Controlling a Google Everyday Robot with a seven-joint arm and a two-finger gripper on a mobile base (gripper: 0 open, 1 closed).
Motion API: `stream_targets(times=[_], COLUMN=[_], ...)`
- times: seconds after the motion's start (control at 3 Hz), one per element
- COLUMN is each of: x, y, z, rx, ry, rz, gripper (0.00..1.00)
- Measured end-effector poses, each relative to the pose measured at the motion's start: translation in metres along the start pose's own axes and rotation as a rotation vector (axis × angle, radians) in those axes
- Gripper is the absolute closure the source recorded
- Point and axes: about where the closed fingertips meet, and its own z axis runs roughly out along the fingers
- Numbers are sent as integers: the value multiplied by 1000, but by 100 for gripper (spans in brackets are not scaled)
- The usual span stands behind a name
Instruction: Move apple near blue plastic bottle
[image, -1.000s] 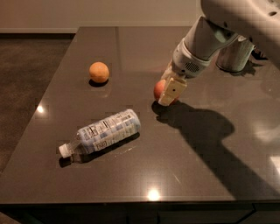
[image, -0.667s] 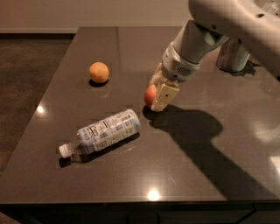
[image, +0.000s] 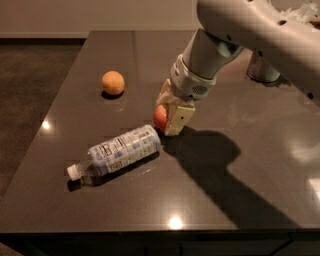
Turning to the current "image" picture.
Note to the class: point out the red apple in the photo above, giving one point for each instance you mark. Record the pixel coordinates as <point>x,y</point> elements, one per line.
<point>160,118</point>

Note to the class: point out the orange fruit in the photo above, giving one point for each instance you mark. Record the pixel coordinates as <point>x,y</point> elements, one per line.
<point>113,83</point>

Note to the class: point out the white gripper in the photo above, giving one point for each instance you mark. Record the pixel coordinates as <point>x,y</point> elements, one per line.
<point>189,83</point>

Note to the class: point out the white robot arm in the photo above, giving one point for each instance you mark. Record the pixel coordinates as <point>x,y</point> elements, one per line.
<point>290,46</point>

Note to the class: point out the blue label plastic bottle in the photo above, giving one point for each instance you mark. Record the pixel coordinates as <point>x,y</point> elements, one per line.
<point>117,153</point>

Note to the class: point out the grey metal cup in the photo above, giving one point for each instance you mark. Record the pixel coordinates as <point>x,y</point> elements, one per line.
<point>260,70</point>

